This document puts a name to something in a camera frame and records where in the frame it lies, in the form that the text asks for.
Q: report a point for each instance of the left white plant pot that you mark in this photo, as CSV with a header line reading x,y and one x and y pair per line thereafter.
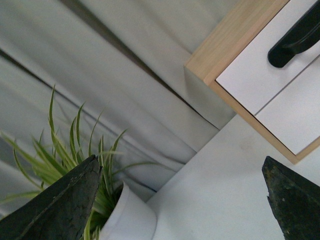
x,y
131,219

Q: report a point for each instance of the wooden drawer cabinet frame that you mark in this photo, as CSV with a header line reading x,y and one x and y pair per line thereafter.
x,y
231,36

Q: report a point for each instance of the black drawer handle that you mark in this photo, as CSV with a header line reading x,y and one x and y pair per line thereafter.
x,y
303,35

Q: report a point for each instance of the left green spider plant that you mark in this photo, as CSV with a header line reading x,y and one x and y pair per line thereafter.
x,y
46,168

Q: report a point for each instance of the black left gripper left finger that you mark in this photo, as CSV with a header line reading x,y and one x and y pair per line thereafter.
x,y
61,211

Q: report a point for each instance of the white backdrop curtain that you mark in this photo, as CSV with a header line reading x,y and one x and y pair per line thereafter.
x,y
124,61

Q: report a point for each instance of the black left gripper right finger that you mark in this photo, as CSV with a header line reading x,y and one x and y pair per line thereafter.
x,y
294,201

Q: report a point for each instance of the white drawer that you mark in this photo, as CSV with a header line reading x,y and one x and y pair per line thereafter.
x,y
293,116
250,78

